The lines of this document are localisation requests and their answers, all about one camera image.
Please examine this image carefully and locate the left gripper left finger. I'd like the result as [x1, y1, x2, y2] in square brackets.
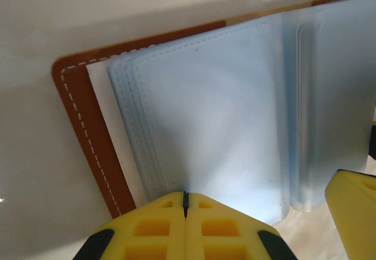
[83, 190, 188, 260]

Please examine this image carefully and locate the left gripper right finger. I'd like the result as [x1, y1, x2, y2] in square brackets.
[184, 191, 292, 260]

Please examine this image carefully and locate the white insert sheet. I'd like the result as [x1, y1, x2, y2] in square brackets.
[86, 61, 147, 214]

